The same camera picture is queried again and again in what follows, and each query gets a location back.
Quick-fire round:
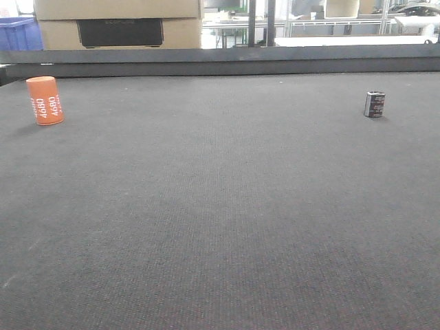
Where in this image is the small black cylindrical capacitor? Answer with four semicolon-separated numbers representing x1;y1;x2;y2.
364;91;386;118

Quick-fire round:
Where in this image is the orange cylindrical capacitor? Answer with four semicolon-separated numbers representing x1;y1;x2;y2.
26;76;65;126

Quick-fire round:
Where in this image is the white background workbench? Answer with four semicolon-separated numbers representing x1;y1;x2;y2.
274;35;438;47

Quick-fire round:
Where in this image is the lower cardboard box black label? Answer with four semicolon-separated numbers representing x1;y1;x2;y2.
38;18;201;50

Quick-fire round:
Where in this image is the upper cardboard box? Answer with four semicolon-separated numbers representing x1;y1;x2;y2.
34;0;203;21

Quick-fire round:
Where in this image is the blue plastic crate background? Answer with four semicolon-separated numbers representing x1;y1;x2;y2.
1;16;44;51

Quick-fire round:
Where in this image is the black vertical post left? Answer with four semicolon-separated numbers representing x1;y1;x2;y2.
247;0;256;48

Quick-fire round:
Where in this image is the black vertical post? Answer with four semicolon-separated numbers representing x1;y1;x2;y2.
266;0;276;47
247;0;256;48

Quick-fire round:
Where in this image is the black vertical post right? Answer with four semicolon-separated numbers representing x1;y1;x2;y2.
266;0;276;47

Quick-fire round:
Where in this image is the dark table edge rail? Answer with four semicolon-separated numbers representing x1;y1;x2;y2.
1;43;439;78

